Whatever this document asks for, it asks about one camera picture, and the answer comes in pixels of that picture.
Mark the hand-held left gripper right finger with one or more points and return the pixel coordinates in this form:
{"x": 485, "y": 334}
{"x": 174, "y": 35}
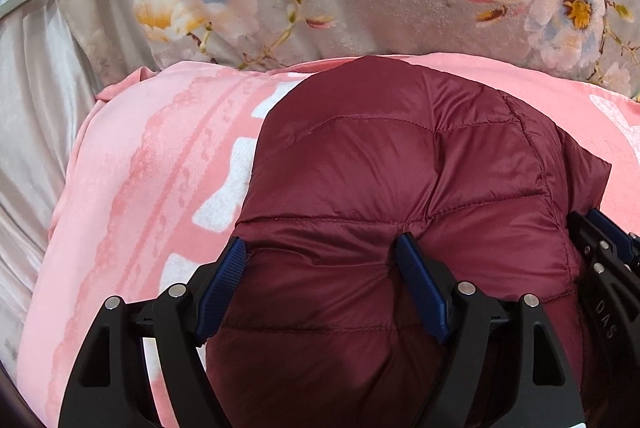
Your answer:
{"x": 422, "y": 283}

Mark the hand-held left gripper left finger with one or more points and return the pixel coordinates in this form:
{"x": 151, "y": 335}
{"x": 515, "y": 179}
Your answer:
{"x": 220, "y": 283}

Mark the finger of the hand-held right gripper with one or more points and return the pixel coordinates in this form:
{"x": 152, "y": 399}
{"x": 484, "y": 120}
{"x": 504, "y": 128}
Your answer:
{"x": 585, "y": 233}
{"x": 607, "y": 225}

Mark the maroon puffer jacket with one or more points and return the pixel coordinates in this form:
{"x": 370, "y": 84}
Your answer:
{"x": 375, "y": 148}

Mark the pink blanket with white print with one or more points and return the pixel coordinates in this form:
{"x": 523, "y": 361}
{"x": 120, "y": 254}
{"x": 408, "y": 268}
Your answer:
{"x": 150, "y": 183}

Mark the silver satin bedsheet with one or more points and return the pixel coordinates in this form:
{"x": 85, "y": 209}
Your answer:
{"x": 35, "y": 108}

